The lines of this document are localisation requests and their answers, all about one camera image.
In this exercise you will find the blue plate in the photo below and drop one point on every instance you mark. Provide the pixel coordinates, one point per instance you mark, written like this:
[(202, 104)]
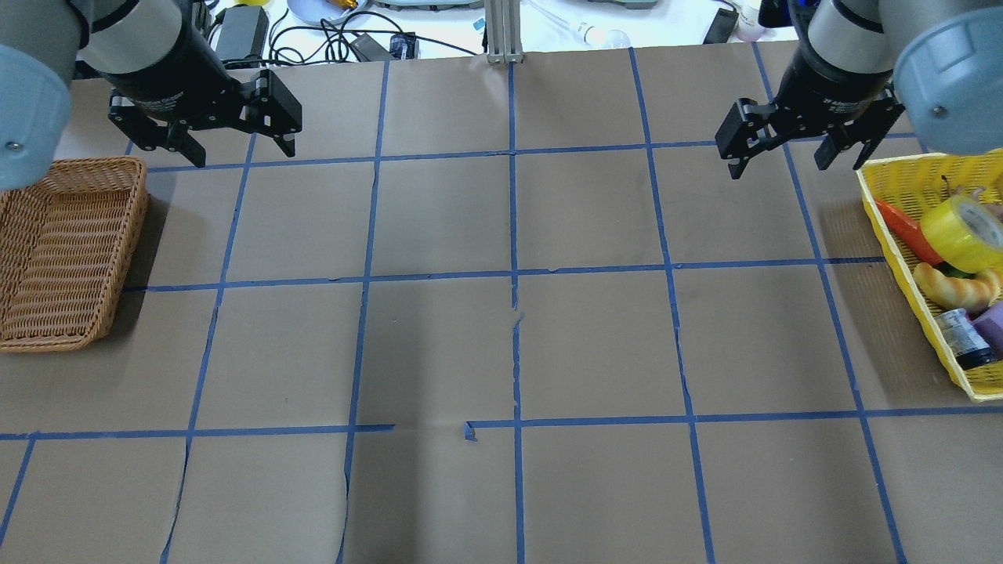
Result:
[(313, 12)]

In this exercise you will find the aluminium frame post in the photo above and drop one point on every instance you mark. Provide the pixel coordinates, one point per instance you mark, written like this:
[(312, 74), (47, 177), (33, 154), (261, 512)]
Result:
[(503, 32)]

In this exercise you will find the purple foam block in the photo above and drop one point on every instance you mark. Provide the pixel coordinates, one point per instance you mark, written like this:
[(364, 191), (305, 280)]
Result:
[(989, 326)]

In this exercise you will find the toy croissant bread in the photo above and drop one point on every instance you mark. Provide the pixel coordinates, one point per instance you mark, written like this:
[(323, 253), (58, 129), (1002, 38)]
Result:
[(974, 295)]

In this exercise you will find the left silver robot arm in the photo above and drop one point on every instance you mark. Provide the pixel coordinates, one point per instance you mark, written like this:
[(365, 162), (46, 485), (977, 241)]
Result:
[(41, 44)]

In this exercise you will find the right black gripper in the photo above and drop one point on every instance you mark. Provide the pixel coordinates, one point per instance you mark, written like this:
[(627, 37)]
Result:
[(832, 88)]

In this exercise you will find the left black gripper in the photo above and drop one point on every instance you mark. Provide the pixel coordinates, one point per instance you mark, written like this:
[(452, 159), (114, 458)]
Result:
[(168, 74)]

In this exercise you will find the yellow tape roll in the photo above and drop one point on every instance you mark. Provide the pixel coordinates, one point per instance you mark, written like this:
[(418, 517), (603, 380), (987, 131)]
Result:
[(964, 233)]

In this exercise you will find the brown wicker basket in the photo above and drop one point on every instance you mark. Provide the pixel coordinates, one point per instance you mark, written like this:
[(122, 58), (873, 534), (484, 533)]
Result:
[(66, 246)]

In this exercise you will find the black power adapter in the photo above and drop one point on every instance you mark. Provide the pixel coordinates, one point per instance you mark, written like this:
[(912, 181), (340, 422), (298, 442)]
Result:
[(239, 42)]

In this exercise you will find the orange toy carrot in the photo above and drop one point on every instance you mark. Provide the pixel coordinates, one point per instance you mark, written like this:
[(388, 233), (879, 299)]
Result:
[(909, 231)]

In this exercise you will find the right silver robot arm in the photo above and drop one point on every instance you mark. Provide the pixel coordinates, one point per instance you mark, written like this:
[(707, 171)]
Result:
[(947, 69)]

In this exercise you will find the brass cylinder tool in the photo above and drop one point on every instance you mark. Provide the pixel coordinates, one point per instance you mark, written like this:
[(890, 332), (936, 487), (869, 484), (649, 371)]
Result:
[(345, 5)]

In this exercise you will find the yellow plastic basket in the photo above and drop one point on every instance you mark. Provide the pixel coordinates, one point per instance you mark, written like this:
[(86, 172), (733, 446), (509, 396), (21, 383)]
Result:
[(915, 184)]

